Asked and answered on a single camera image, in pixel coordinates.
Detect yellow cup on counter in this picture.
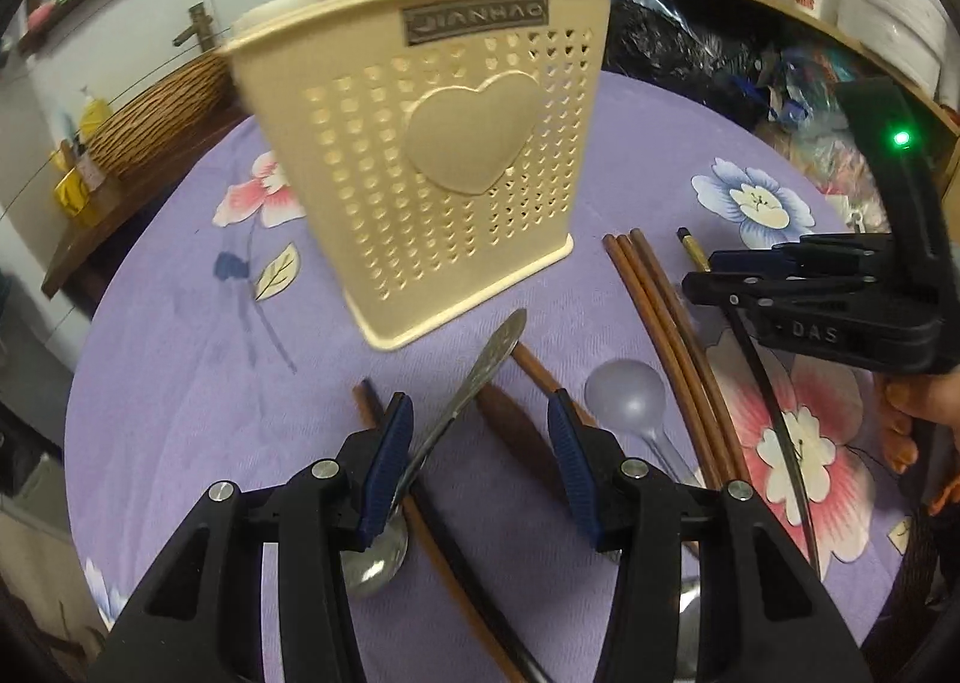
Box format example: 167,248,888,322
53,167,91,218

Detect right hand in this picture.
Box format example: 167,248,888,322
874,371,960,475

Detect black gold-tipped chopstick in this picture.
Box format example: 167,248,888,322
675,224,822,574

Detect stack of white bowls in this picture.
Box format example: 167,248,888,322
838,0,955,98

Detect purple floral tablecloth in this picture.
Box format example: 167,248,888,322
65,73,905,681

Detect cream plastic cutlery holder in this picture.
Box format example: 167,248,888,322
224,0,610,351

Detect wooden counter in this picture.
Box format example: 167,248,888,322
41,103,247,309

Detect brown wooden chopstick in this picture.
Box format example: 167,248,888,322
604,234,748,490
602,234,726,490
630,228,750,483

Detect yellow soap bottle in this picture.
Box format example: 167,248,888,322
78,86,112,145

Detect steel spoon patterned handle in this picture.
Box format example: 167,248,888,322
342,307,527,597

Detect colourful snack bags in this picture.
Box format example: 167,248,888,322
755,44,889,233

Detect woven basket sink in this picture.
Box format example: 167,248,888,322
86,50,235,179

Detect black plastic bag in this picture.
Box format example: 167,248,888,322
604,0,770,130

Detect bamboo faucet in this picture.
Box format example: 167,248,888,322
172,2,217,52

